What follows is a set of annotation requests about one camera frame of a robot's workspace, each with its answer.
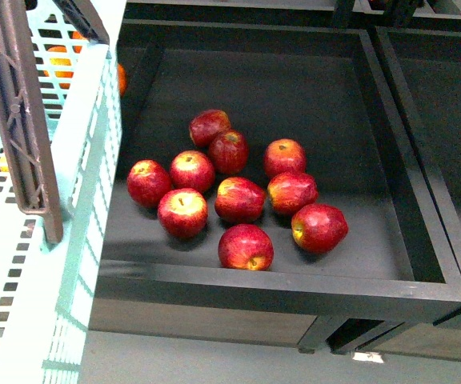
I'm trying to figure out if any light blue plastic basket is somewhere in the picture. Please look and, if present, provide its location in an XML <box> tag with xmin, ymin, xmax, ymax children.
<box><xmin>0</xmin><ymin>1</ymin><xmax>126</xmax><ymax>383</ymax></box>

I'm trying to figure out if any black wooden apple tray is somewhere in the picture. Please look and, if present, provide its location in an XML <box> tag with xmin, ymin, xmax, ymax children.
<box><xmin>90</xmin><ymin>20</ymin><xmax>461</xmax><ymax>350</ymax></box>

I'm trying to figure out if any black wooden side tray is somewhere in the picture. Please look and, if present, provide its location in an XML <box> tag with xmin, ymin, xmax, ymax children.
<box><xmin>330</xmin><ymin>26</ymin><xmax>461</xmax><ymax>365</ymax></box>

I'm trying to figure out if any orange fruit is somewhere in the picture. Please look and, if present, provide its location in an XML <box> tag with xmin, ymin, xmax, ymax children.
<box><xmin>117</xmin><ymin>63</ymin><xmax>127</xmax><ymax>97</ymax></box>

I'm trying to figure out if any red apple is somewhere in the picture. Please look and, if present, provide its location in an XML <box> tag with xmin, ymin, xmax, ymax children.
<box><xmin>214</xmin><ymin>177</ymin><xmax>267</xmax><ymax>223</ymax></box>
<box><xmin>291</xmin><ymin>203</ymin><xmax>349</xmax><ymax>254</ymax></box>
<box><xmin>170</xmin><ymin>150</ymin><xmax>215</xmax><ymax>194</ymax></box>
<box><xmin>189</xmin><ymin>109</ymin><xmax>231</xmax><ymax>148</ymax></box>
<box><xmin>218</xmin><ymin>224</ymin><xmax>274</xmax><ymax>271</ymax></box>
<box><xmin>126</xmin><ymin>159</ymin><xmax>173</xmax><ymax>209</ymax></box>
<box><xmin>208</xmin><ymin>130</ymin><xmax>249</xmax><ymax>175</ymax></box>
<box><xmin>267</xmin><ymin>172</ymin><xmax>319</xmax><ymax>216</ymax></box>
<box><xmin>263</xmin><ymin>138</ymin><xmax>307</xmax><ymax>178</ymax></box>
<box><xmin>158</xmin><ymin>188</ymin><xmax>208</xmax><ymax>239</ymax></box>

